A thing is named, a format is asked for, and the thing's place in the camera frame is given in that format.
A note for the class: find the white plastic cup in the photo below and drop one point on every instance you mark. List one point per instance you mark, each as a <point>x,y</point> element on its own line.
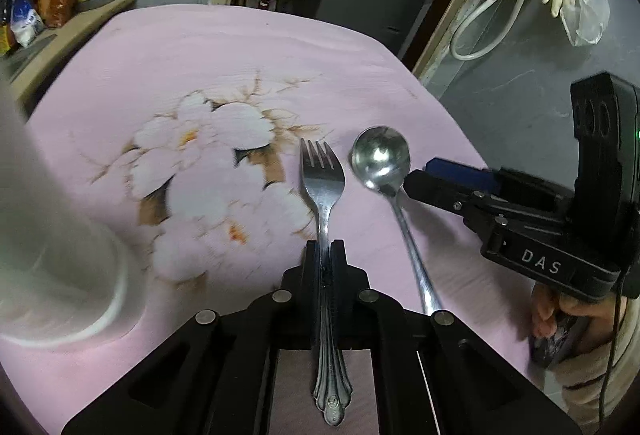
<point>50,240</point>

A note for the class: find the pink floral tablecloth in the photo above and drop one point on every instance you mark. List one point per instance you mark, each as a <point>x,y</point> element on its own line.
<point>200,65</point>

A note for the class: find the clear plastic bag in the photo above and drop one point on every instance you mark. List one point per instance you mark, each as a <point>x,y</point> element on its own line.
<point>587,15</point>

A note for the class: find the metal fork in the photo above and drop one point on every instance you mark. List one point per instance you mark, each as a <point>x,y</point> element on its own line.
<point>322,185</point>

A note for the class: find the person's right forearm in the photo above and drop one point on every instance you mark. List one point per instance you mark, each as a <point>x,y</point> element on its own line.
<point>585,385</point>

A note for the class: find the grey cabinet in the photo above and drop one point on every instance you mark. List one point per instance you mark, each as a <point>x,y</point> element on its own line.
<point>360,5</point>

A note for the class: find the white and blue bag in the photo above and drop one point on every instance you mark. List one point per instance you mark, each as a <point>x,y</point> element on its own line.
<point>27,22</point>

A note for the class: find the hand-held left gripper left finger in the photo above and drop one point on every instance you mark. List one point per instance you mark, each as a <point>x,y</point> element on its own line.
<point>311,285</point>

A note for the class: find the person's right hand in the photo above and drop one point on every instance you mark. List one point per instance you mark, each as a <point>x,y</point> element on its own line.
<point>545,315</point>

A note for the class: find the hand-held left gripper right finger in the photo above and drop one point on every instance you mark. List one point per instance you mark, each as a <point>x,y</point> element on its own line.
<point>339,285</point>

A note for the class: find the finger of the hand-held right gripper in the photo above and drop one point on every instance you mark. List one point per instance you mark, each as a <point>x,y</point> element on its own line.
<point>430,187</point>
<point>460,172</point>

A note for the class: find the metal spoon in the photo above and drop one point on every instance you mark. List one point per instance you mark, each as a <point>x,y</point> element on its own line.
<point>380,155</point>

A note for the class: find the dark trimmed door frame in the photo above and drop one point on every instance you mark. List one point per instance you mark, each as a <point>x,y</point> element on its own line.
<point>465,0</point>

